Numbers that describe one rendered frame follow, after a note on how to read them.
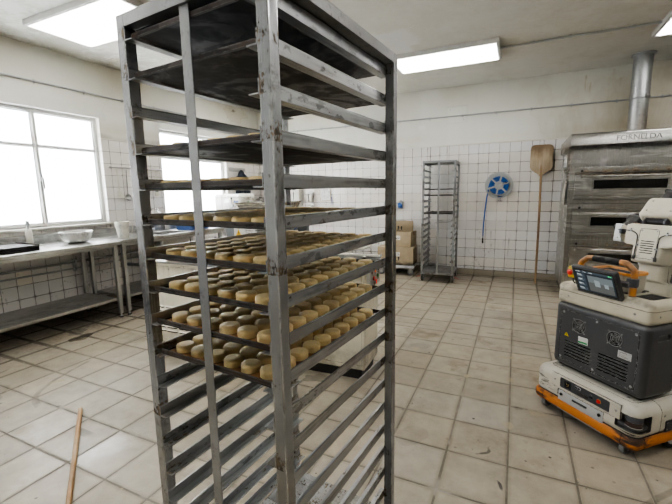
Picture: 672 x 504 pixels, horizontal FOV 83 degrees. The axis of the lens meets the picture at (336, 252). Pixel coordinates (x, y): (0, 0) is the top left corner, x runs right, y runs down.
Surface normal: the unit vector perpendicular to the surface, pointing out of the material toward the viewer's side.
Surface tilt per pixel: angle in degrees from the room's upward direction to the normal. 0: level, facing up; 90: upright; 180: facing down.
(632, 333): 90
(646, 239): 81
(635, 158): 90
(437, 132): 90
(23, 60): 90
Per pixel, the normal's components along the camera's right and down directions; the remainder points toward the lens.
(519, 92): -0.43, 0.15
